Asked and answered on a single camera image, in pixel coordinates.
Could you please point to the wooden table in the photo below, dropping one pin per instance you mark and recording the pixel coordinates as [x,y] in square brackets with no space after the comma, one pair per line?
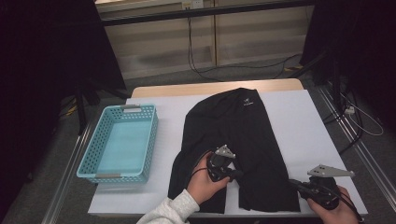
[186,88]

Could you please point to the white wall socket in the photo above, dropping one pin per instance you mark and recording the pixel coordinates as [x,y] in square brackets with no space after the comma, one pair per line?
[191,4]

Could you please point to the black stand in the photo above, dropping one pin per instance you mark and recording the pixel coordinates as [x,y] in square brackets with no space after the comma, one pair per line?
[81,115]
[311,63]

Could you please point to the yellow strip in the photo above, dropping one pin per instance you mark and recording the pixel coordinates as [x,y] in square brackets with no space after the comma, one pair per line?
[294,67]
[71,109]

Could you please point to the blue plastic basket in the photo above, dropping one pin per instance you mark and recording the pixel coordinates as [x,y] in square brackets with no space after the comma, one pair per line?
[95,146]

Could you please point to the black horizontal bar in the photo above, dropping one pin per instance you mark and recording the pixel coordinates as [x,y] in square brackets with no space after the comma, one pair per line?
[202,12]

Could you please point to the person's left hand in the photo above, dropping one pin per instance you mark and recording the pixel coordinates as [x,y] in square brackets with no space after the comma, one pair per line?
[202,183]

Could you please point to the black curtain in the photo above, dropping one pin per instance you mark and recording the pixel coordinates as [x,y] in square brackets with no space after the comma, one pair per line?
[37,62]
[358,46]

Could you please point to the person's right hand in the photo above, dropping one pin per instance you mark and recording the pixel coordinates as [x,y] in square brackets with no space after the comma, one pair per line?
[336,216]

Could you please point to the black pants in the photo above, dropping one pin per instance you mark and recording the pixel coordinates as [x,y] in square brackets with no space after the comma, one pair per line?
[249,140]

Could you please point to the white plug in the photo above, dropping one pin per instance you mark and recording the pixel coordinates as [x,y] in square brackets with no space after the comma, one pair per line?
[349,110]

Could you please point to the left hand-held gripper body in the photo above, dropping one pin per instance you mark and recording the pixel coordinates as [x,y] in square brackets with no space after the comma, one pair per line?
[219,165]

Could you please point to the beige wooden cabinet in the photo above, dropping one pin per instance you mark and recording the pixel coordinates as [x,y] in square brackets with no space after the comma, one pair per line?
[258,37]

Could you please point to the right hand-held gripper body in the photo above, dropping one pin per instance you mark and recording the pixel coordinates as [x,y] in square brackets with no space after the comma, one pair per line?
[323,189]

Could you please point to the aluminium floor rail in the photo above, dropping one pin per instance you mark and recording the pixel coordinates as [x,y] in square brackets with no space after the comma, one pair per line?
[370,161]
[67,174]

